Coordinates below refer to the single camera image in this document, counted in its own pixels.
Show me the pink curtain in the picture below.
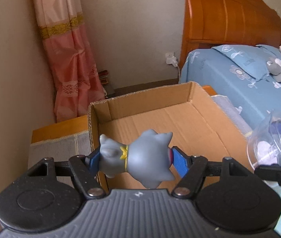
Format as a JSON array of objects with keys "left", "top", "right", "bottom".
[{"left": 34, "top": 0, "right": 105, "bottom": 122}]

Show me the blue floral bedsheet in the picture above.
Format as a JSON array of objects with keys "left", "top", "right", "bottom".
[{"left": 180, "top": 45, "right": 281, "bottom": 128}]

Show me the white charger in wall socket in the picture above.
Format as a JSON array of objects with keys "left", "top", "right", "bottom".
[{"left": 165, "top": 52, "right": 181, "bottom": 81}]

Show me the grey plush toy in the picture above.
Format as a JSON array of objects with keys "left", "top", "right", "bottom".
[{"left": 266, "top": 57, "right": 281, "bottom": 83}]

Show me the blue floral pillow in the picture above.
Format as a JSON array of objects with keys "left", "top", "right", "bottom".
[{"left": 212, "top": 45, "right": 276, "bottom": 80}]

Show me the clear round plastic jar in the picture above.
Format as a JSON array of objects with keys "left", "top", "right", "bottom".
[{"left": 247, "top": 111, "right": 281, "bottom": 169}]

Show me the grey mouse figurine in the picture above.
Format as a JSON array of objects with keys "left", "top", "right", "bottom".
[{"left": 98, "top": 129, "right": 175, "bottom": 189}]

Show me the brown cardboard box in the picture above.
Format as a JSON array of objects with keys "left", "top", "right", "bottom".
[{"left": 88, "top": 82, "right": 252, "bottom": 170}]

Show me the wooden headboard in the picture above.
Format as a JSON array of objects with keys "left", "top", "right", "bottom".
[{"left": 179, "top": 0, "right": 281, "bottom": 67}]

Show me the checked blanket happy every day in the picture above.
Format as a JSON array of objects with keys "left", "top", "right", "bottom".
[{"left": 28, "top": 128, "right": 93, "bottom": 186}]

